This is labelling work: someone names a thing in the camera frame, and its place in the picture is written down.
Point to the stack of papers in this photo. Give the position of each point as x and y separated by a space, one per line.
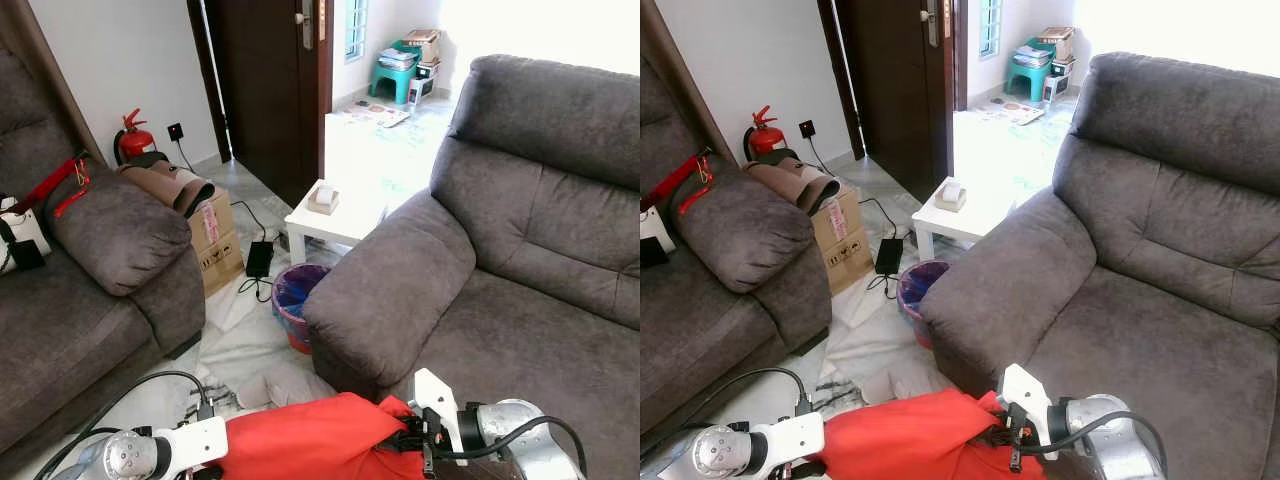
397 58
1032 55

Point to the black power adapter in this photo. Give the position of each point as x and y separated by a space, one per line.
259 258
888 255

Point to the small cardboard box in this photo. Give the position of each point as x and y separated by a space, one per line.
423 45
1058 42

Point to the white tissue box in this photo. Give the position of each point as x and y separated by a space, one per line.
322 198
950 194

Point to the purple waste basket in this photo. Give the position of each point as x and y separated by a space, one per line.
915 295
292 300

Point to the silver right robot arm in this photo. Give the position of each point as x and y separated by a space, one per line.
1110 440
520 440

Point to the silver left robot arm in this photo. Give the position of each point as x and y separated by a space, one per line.
725 452
130 457

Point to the red fire extinguisher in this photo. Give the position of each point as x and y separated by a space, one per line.
765 136
135 140

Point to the teal framed window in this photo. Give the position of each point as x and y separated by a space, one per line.
355 28
990 26

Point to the red pillow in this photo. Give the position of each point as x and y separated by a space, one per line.
910 435
310 440

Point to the white side table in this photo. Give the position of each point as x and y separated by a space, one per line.
330 225
960 222

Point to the brown rolled blanket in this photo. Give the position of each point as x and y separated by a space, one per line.
165 182
795 180

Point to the white cloth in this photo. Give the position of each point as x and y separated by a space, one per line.
285 390
905 386

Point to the newspaper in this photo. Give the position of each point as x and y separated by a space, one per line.
378 115
1010 112

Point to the white and black bag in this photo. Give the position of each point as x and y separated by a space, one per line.
18 235
654 235

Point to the teal plastic stool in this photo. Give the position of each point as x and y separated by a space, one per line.
392 85
1027 82

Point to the grey fabric sofa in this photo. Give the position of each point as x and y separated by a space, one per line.
1150 260
90 290
520 260
720 290

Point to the black wall socket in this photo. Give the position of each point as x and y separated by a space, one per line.
806 128
175 131

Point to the dark wooden door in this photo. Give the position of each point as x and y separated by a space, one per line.
895 90
265 90

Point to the brown cardboard box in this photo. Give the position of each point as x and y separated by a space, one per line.
848 240
222 245

